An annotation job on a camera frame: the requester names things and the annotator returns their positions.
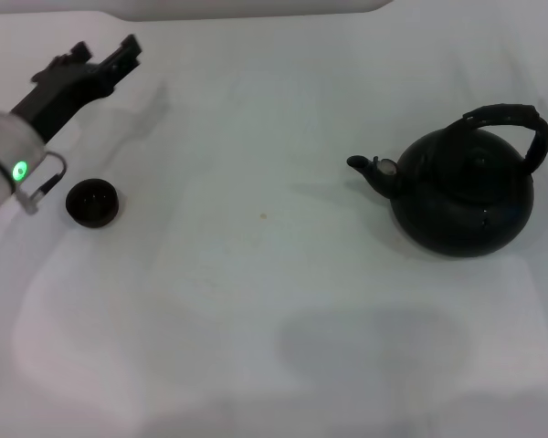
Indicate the white tablecloth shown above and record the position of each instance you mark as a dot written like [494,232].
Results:
[256,319]

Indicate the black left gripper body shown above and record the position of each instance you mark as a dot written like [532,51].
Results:
[59,96]

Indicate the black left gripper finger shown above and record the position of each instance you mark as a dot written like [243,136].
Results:
[75,55]
[123,59]

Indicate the small dark teacup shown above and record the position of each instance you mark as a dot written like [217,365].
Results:
[92,205]

